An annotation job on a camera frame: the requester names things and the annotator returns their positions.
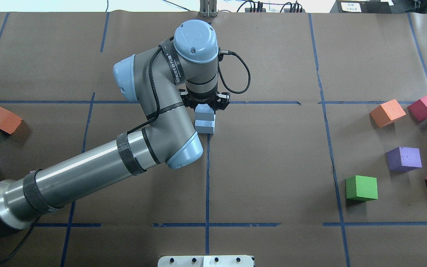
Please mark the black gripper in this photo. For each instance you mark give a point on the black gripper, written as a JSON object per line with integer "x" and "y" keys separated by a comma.
{"x": 192, "y": 102}

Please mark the blue foam block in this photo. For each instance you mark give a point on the blue foam block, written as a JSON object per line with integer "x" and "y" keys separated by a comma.
{"x": 203, "y": 112}
{"x": 205, "y": 127}

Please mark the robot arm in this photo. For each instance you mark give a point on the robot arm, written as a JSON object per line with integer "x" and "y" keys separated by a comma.
{"x": 180, "y": 73}

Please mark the black power supply box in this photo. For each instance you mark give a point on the black power supply box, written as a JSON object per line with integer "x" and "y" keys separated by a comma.
{"x": 361, "y": 6}

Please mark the green foam block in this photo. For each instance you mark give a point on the green foam block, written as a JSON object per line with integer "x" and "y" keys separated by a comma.
{"x": 361, "y": 188}

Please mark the orange foam block right side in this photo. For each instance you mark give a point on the orange foam block right side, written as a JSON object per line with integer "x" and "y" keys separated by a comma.
{"x": 387, "y": 113}

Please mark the orange foam block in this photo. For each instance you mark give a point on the orange foam block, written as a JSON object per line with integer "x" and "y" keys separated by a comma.
{"x": 9, "y": 122}
{"x": 387, "y": 113}

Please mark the purple foam block right side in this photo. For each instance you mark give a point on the purple foam block right side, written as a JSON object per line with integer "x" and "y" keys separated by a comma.
{"x": 404, "y": 159}

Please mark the crimson foam block far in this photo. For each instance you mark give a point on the crimson foam block far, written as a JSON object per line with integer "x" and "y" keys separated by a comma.
{"x": 419, "y": 109}

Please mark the orange foam block left side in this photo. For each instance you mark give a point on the orange foam block left side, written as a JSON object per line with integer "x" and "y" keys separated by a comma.
{"x": 9, "y": 122}

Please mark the aluminium frame post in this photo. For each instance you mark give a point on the aluminium frame post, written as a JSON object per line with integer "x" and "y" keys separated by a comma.
{"x": 208, "y": 8}

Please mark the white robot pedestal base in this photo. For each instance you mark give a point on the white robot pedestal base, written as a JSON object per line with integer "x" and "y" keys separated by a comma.
{"x": 207, "y": 261}

